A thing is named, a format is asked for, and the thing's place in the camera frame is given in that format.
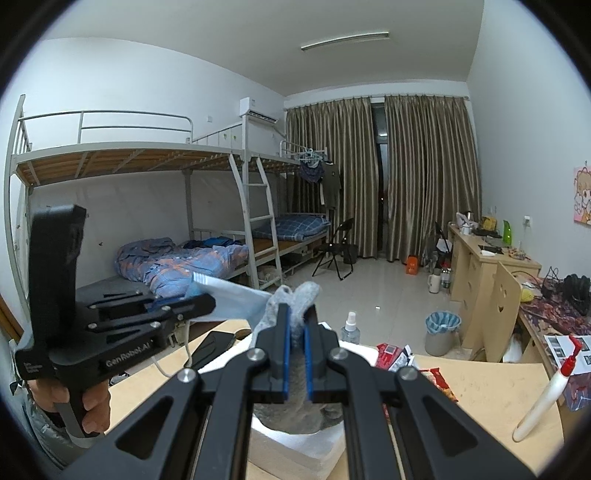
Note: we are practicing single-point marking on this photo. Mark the white red snack packet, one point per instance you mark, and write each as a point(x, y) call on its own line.
point(395, 355)

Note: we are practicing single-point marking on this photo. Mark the grey sock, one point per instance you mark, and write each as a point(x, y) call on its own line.
point(295, 295)

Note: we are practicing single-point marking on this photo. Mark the orange red snack packet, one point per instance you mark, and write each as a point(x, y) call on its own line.
point(438, 383)

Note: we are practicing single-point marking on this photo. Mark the white foam box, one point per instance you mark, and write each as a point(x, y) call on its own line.
point(295, 454)

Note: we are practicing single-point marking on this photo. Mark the green plastic bottle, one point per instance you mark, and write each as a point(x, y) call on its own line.
point(508, 233)

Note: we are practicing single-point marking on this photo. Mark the dark green hanging shirt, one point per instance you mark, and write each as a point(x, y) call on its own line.
point(330, 184)

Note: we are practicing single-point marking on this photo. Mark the wooden smiley chair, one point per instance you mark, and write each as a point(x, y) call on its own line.
point(505, 314)

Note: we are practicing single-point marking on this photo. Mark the white metal bunk bed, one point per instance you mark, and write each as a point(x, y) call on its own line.
point(115, 157)
point(286, 159)

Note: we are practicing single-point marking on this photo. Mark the black headphones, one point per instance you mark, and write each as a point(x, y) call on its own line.
point(575, 293)

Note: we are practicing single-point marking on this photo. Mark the yellow box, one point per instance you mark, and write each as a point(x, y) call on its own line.
point(488, 225)

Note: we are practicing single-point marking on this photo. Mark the dark blue hanging garment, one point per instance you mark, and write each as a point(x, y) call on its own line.
point(309, 171)

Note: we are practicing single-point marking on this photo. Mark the white pump bottle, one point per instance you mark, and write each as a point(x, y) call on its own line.
point(545, 397)

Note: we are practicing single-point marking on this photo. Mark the blue orange quilt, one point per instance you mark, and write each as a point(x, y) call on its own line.
point(184, 263)

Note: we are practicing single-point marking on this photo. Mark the black metal stand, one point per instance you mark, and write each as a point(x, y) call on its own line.
point(443, 244)

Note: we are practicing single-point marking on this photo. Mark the orange box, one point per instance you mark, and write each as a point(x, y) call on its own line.
point(413, 264)

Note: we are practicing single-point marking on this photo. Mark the ceiling tube light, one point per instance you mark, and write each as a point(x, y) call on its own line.
point(344, 40)

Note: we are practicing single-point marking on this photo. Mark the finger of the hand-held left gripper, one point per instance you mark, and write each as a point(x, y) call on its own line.
point(120, 301)
point(194, 307)

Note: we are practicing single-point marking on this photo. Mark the black folding chair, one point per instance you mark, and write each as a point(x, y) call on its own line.
point(339, 249)

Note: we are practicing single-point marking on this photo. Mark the pink cartoon wall poster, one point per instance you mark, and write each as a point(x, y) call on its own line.
point(582, 194)

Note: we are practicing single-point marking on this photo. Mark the clear spray bottle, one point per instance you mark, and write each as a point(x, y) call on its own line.
point(351, 330)

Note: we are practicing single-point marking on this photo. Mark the brown curtain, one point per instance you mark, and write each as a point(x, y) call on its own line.
point(429, 184)
point(332, 184)

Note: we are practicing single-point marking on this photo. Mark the white jug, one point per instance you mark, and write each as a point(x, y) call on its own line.
point(434, 282)

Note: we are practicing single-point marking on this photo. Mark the blue face mask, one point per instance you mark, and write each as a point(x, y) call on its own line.
point(231, 304)

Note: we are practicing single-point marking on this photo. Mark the person's left forearm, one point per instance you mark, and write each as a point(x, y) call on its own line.
point(51, 438)

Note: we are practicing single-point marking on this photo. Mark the grey trash bin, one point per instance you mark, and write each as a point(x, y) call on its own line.
point(442, 334)

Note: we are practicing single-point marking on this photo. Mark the desk with patterned cloth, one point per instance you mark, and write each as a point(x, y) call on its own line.
point(545, 323)

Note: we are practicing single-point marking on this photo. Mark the blue plaid bedding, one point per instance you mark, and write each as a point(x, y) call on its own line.
point(300, 226)

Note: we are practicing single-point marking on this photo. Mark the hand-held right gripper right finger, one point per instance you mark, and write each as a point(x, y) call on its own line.
point(310, 355)

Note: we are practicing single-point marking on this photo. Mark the white air conditioner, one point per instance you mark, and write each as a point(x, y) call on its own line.
point(258, 110)

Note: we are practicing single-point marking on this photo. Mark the person's left hand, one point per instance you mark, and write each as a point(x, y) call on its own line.
point(97, 406)

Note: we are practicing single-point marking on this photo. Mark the light wooden desk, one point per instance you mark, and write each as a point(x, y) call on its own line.
point(475, 272)

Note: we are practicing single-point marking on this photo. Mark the bright blue cloth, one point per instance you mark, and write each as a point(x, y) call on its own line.
point(217, 241)

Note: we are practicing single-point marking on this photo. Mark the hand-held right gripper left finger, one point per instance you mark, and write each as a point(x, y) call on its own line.
point(285, 350)

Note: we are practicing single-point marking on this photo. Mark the black smartphone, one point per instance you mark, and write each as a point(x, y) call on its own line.
point(212, 348)

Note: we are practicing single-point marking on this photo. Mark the printed paper sheet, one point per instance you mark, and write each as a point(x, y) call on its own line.
point(558, 348)

